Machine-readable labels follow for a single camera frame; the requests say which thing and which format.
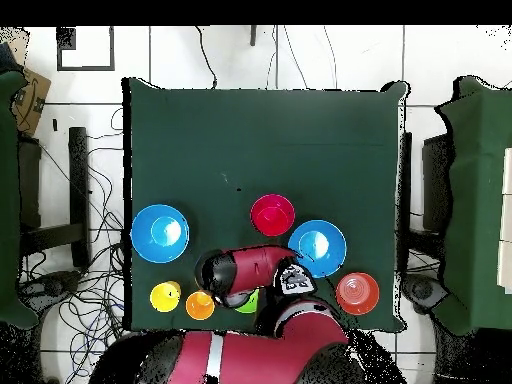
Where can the white box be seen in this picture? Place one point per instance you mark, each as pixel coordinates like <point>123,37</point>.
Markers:
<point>507,224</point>

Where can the green cloth side table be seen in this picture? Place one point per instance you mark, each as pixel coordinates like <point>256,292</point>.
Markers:
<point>476,200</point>
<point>8,200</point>

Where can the light orange cup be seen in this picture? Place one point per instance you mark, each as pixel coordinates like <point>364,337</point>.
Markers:
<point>198,306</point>

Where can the short dark bar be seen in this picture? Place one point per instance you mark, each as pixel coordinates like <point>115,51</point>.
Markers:
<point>252,36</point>

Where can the dark green tablecloth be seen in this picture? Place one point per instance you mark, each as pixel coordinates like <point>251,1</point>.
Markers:
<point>260,140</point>

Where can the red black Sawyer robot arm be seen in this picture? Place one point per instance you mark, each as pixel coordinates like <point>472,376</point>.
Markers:
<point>256,268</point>

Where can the cardboard box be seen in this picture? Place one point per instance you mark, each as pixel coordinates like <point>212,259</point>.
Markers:
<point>32,100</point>

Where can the yellow cup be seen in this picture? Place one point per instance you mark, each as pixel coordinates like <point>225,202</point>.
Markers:
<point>164,296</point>

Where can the orange bowl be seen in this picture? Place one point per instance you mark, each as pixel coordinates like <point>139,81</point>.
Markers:
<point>357,294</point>

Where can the green bowl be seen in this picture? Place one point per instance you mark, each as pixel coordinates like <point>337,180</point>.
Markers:
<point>250,306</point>

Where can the black square floor frame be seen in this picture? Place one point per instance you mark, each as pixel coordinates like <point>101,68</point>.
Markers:
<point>86,68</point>

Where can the black metal stand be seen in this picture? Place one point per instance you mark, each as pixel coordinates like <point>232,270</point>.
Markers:
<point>78,180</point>
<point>436,184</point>

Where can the large blue bowl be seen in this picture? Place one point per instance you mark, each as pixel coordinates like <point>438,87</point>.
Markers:
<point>324,244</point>
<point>144,240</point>

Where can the grey pedestal foot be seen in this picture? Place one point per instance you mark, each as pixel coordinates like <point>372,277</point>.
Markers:
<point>424,290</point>
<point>52,284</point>

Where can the pink bowl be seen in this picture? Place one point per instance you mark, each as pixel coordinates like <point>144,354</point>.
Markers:
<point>252,222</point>

